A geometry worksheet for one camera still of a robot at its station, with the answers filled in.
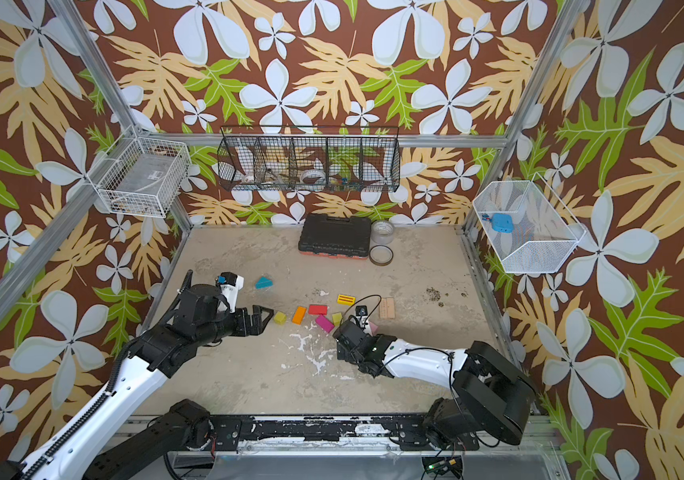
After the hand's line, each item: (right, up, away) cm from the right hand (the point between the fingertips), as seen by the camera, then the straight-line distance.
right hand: (351, 342), depth 88 cm
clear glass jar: (+14, +36, +31) cm, 49 cm away
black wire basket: (-14, +58, +10) cm, 61 cm away
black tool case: (-4, +33, +23) cm, 40 cm away
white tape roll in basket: (-12, +54, +10) cm, 56 cm away
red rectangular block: (-11, +8, +10) cm, 17 cm away
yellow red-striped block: (-1, +11, +10) cm, 15 cm away
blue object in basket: (+44, +36, -2) cm, 57 cm away
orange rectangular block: (-17, +7, +8) cm, 20 cm away
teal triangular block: (-30, +17, +12) cm, 36 cm away
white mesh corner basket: (+50, +32, -11) cm, 61 cm away
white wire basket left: (-62, +50, -2) cm, 79 cm away
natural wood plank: (+13, +10, +8) cm, 18 cm away
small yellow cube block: (-5, +6, +4) cm, 9 cm away
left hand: (-24, +13, -14) cm, 30 cm away
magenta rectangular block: (-9, +4, +6) cm, 12 cm away
